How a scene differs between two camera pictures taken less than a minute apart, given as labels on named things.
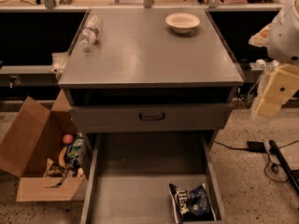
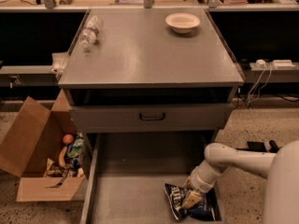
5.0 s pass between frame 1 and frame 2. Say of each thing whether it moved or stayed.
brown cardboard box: stayed
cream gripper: moved
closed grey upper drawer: stayed
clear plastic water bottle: stayed
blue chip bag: moved
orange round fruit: stayed
